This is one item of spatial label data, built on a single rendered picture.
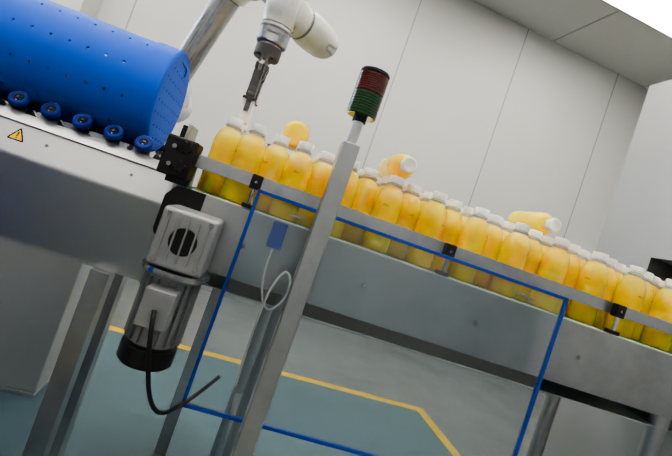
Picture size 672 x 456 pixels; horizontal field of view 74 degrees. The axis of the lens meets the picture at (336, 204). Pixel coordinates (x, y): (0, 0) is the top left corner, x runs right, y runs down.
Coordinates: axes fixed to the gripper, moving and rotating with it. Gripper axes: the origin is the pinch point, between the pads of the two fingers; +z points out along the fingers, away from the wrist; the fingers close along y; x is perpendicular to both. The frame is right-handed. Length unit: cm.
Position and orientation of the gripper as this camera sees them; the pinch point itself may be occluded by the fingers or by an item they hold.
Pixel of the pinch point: (245, 113)
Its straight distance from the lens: 131.2
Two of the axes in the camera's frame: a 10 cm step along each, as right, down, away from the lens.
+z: -3.3, 9.4, -0.3
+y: 1.4, 0.2, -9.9
